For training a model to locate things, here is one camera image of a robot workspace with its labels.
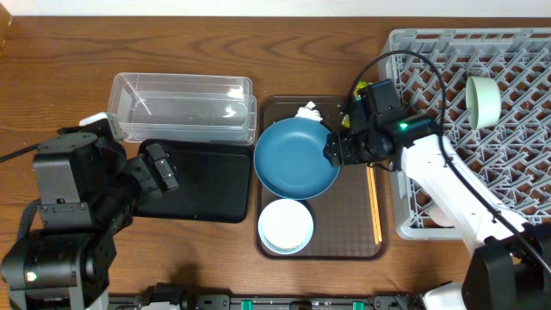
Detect dark blue plate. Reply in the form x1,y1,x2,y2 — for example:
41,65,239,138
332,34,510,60
253,118,340,200

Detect mint green bowl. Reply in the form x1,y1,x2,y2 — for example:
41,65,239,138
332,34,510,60
465,77,501,130

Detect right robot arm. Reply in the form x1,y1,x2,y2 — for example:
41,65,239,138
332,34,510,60
324,79,550,309

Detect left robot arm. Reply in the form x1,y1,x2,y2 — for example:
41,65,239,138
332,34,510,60
1,119,178,309

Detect grey dishwasher rack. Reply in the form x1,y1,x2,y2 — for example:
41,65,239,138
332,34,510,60
378,28,550,225

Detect green orange snack wrapper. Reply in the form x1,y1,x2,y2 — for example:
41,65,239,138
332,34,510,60
341,81,369,128

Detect black rectangular tray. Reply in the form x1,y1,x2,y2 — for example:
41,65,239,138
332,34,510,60
136,139,252,223

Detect clear plastic bin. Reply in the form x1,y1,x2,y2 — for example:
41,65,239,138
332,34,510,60
108,72,257,146

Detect crumpled white tissue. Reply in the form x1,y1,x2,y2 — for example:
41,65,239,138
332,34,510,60
295,101,323,122

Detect left wooden chopstick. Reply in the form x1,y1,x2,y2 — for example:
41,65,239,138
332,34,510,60
366,166,380,245

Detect wooden chopstick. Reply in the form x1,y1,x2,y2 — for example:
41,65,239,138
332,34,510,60
366,166,380,245
371,167,382,243

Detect brown serving tray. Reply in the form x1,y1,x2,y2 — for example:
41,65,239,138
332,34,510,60
255,96,389,261

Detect right wooden chopstick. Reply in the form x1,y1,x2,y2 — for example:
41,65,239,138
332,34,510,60
371,167,382,243

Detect white bowl light blue rim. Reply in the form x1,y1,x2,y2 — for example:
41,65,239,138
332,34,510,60
257,199,314,255

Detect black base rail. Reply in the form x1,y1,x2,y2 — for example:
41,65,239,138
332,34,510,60
107,283,424,310

